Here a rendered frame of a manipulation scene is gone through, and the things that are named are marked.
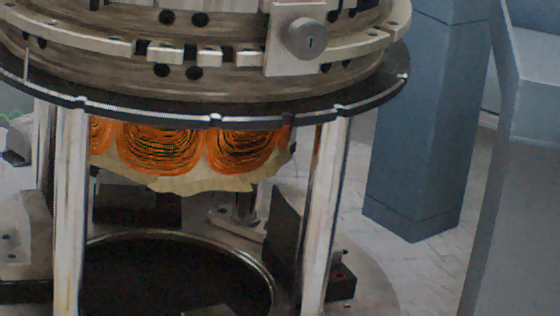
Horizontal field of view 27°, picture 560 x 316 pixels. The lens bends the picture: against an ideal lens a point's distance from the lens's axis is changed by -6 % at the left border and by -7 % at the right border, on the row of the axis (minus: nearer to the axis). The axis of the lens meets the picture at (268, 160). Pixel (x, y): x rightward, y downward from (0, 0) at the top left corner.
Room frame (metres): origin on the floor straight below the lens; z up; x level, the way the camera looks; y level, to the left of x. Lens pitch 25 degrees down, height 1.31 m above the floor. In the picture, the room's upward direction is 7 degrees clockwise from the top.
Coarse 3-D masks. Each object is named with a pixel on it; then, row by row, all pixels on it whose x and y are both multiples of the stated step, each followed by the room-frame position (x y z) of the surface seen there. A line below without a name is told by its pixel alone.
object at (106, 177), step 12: (96, 180) 0.95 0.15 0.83; (108, 180) 0.93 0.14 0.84; (120, 180) 0.94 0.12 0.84; (132, 180) 0.94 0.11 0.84; (96, 192) 0.93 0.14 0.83; (108, 192) 0.93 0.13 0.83; (120, 192) 0.93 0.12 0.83; (132, 192) 0.93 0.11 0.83; (144, 192) 0.94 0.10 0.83; (96, 204) 0.92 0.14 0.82; (108, 204) 0.92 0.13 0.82; (120, 204) 0.93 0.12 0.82; (132, 204) 0.93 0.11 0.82; (144, 204) 0.93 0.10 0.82
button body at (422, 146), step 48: (432, 0) 1.01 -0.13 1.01; (480, 0) 1.02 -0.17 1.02; (432, 48) 1.01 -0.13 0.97; (480, 48) 1.03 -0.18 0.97; (432, 96) 1.00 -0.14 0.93; (480, 96) 1.04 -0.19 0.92; (384, 144) 1.03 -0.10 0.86; (432, 144) 1.00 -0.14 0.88; (384, 192) 1.03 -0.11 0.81; (432, 192) 1.01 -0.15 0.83
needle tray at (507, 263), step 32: (512, 0) 0.94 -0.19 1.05; (544, 0) 0.94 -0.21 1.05; (512, 32) 0.79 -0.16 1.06; (544, 32) 0.94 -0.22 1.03; (512, 64) 0.74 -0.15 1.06; (544, 64) 0.85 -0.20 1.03; (512, 96) 0.71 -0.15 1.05; (544, 96) 0.69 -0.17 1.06; (512, 128) 0.70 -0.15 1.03; (544, 128) 0.69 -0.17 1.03; (512, 160) 0.77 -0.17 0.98; (544, 160) 0.77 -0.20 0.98; (512, 192) 0.77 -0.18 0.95; (544, 192) 0.77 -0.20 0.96; (480, 224) 0.85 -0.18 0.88; (512, 224) 0.77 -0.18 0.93; (544, 224) 0.77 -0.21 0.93; (480, 256) 0.81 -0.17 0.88; (512, 256) 0.77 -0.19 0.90; (544, 256) 0.77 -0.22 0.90; (480, 288) 0.77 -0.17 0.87; (512, 288) 0.77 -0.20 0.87; (544, 288) 0.77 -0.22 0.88
